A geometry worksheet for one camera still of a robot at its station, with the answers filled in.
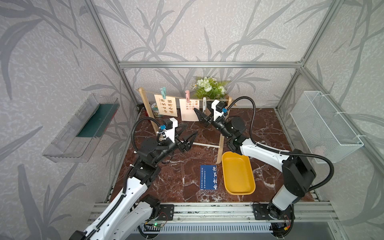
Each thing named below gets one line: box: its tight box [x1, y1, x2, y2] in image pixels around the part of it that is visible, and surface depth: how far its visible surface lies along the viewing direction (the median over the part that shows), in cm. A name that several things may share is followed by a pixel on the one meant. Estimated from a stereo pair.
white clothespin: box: [202, 96, 207, 114], surface depth 67 cm
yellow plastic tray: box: [221, 151, 256, 196], surface depth 86 cm
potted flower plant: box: [190, 76, 229, 100], surface depth 93 cm
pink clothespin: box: [185, 90, 191, 103], surface depth 66 cm
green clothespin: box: [160, 87, 167, 100], surface depth 67 cm
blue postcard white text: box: [200, 165, 218, 190], surface depth 87 cm
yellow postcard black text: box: [154, 94, 178, 117], surface depth 74 cm
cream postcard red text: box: [179, 98, 200, 122], surface depth 71 cm
